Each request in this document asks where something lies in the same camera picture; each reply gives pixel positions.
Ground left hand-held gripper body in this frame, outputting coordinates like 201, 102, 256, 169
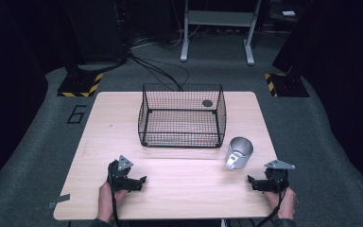
107, 154, 144, 193

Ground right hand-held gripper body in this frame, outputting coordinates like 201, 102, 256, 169
253, 159, 297, 194

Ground person's right hand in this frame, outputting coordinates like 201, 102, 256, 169
264, 186, 298, 220

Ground person's left hand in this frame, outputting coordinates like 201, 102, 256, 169
96, 182, 129, 223

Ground silver metal cup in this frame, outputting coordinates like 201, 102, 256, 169
224, 136, 255, 171

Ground grey tape strip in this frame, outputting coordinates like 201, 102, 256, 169
46, 193, 72, 210

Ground black yellow striped stand base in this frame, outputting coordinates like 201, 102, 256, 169
263, 72, 311, 98
57, 71, 104, 98

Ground black equipment cabinet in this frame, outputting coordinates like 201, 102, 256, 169
60, 0, 130, 65

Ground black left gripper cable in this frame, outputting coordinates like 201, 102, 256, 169
110, 188, 123, 227

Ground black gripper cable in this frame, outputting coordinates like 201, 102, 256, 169
110, 188, 123, 227
255, 176, 288, 227

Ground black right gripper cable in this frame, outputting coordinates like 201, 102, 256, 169
255, 176, 288, 227

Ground black wire mesh basket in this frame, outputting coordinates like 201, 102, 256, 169
137, 82, 228, 148

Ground black floor cables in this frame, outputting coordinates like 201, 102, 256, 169
128, 51, 191, 93

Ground white floor cables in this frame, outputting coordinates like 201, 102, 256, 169
131, 0, 202, 50

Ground white metal stand frame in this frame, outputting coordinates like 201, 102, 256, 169
180, 0, 263, 66

